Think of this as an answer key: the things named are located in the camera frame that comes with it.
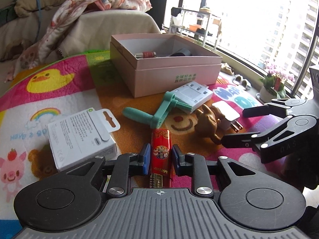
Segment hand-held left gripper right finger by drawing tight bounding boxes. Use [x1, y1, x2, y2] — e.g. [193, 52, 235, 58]
[172, 144, 265, 198]

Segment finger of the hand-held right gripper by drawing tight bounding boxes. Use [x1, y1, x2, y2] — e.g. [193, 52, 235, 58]
[221, 116, 311, 164]
[243, 98, 307, 118]

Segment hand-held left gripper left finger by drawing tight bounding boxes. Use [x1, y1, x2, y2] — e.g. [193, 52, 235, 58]
[58, 143, 152, 198]

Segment red lighter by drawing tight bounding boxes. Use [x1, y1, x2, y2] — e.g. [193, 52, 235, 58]
[150, 128, 173, 188]

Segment white charger plug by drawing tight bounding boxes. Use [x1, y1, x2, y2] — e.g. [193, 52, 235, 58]
[211, 101, 243, 132]

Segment brown toy dog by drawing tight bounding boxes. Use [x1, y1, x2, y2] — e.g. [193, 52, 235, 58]
[194, 104, 222, 145]

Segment teal hand crank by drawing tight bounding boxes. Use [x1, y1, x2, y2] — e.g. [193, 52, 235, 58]
[122, 91, 193, 128]

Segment white USB charging hub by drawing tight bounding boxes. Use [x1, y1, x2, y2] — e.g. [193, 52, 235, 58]
[172, 81, 214, 114]

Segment small white product box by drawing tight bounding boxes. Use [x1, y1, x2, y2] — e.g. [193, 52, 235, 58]
[46, 108, 121, 172]

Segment pink cardboard box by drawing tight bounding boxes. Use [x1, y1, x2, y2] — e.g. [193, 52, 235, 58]
[110, 33, 223, 98]

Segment black hair dryer nozzle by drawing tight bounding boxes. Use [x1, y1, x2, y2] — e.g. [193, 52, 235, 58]
[172, 48, 192, 57]

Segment red-brown cosmetic bottle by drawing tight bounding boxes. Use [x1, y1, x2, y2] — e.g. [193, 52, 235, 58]
[135, 51, 162, 59]

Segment potted flowering plant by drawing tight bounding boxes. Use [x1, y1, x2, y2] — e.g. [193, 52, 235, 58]
[257, 61, 294, 102]

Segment grey slippers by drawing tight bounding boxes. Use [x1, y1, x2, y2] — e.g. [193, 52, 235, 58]
[233, 75, 252, 90]

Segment metal shelf rack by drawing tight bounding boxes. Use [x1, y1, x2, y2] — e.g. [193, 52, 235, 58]
[169, 6, 223, 53]

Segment colourful cartoon play mat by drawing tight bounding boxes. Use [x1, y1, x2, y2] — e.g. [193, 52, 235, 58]
[0, 51, 307, 239]

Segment beige covered sofa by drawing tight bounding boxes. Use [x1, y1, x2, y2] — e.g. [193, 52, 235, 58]
[0, 0, 162, 72]

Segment pink patterned blanket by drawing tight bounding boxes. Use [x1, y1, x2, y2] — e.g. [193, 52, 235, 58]
[7, 0, 152, 80]

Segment beige pillow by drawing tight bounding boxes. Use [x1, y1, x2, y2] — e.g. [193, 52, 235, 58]
[15, 0, 85, 18]

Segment green plush toy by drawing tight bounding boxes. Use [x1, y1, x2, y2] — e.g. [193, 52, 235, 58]
[0, 6, 15, 26]

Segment blue cord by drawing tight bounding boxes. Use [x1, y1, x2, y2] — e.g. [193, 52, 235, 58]
[31, 0, 41, 43]

